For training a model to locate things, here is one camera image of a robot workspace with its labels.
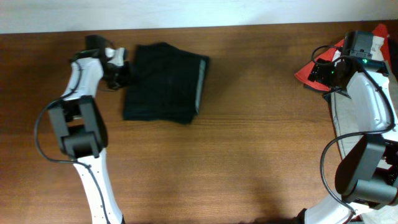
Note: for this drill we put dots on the red t-shirt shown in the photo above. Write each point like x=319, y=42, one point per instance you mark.
x=302, y=75

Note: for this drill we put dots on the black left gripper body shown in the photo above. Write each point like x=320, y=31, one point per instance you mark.
x=118, y=76

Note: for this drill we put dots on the black shorts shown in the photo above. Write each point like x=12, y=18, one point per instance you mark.
x=166, y=84

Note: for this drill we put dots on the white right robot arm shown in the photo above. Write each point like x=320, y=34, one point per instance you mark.
x=366, y=178

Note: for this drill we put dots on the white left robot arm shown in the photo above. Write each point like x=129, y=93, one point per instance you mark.
x=79, y=127

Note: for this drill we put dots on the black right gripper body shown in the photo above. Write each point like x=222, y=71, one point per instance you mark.
x=326, y=75

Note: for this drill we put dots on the grey khaki shorts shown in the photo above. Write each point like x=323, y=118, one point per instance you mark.
x=342, y=124

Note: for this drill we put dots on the white garment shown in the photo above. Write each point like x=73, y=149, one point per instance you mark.
x=377, y=46

